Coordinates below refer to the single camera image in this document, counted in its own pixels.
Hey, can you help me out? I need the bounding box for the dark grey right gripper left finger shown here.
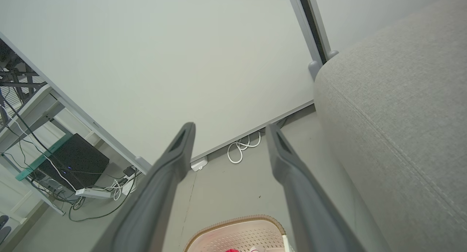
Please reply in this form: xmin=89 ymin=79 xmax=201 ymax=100
xmin=91 ymin=122 xmax=196 ymax=252

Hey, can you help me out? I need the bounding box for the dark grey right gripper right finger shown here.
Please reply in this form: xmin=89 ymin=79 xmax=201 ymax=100
xmin=265 ymin=124 xmax=367 ymax=252

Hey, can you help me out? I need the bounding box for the white power strip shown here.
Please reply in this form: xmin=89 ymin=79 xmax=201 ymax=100
xmin=75 ymin=187 xmax=112 ymax=199
xmin=68 ymin=170 xmax=142 ymax=222

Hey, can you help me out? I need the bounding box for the black computer case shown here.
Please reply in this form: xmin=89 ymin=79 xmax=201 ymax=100
xmin=36 ymin=133 xmax=110 ymax=191

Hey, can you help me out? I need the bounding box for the grey fabric ottoman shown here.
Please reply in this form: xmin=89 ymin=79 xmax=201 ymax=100
xmin=314 ymin=0 xmax=467 ymax=252

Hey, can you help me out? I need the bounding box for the dark office chair base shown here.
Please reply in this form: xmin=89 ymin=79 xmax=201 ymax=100
xmin=0 ymin=215 xmax=12 ymax=245

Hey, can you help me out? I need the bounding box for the white partition foot bracket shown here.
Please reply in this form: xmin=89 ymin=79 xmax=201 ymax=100
xmin=190 ymin=156 xmax=208 ymax=172

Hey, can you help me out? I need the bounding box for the white coiled cable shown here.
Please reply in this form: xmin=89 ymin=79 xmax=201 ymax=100
xmin=227 ymin=131 xmax=262 ymax=164

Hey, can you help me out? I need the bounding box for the white desk frame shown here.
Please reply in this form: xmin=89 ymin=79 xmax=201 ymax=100
xmin=0 ymin=84 xmax=73 ymax=216

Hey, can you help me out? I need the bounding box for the grey partition post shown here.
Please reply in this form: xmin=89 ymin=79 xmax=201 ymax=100
xmin=286 ymin=0 xmax=339 ymax=80

